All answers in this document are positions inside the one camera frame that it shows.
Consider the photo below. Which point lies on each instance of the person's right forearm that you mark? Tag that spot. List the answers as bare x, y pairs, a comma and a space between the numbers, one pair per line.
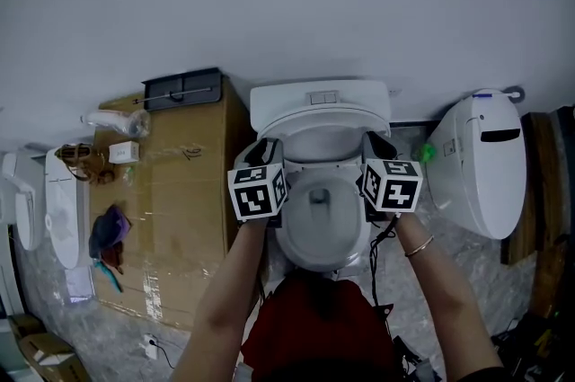
442, 304

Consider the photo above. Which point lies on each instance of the person's red clothing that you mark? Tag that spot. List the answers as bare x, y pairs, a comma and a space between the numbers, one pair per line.
323, 326

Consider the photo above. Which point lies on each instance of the white stick with blue band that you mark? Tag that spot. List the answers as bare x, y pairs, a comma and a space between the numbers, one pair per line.
492, 94

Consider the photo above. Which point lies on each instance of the black metal shelf tray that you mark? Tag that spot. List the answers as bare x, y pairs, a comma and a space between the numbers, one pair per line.
184, 90

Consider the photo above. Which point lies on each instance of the small brown cardboard boxes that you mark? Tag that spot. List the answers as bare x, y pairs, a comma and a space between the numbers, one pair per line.
45, 353

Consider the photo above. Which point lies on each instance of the white toilet with tank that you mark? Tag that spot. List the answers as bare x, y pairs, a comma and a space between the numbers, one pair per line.
296, 254

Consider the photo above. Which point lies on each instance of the green plastic object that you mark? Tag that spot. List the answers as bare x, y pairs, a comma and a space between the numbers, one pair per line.
425, 153

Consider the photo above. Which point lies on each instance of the purple and dark cloth bag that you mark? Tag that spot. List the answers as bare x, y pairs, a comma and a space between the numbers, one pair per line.
108, 229

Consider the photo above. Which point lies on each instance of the white toilet seat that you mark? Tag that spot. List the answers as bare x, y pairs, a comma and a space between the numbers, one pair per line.
323, 118

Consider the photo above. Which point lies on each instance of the white power strip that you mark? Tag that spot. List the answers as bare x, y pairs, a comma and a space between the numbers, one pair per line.
151, 346

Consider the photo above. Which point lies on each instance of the small white box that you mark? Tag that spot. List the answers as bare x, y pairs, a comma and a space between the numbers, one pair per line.
123, 152

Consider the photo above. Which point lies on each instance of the white smart toilet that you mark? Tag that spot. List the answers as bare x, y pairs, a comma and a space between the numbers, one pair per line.
476, 182

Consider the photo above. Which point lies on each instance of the clear plastic bag with part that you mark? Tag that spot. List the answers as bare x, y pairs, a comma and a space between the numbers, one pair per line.
119, 121

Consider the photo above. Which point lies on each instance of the white plastic sheet packet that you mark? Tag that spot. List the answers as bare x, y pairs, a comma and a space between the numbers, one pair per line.
78, 283

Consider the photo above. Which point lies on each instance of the large brown cardboard box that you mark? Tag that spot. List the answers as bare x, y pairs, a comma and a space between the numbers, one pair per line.
179, 214

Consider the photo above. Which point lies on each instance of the black equipment pile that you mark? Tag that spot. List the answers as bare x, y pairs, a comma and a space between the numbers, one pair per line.
539, 349

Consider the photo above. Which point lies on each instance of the dark wooden boards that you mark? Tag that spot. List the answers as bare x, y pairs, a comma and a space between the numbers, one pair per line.
545, 214

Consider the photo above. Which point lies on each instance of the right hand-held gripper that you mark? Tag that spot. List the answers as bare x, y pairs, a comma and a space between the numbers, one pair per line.
395, 191

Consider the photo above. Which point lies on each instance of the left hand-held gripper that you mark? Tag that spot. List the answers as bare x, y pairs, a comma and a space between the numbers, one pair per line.
257, 196

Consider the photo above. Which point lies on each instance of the person's left forearm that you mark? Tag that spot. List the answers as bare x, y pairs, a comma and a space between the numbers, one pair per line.
224, 304

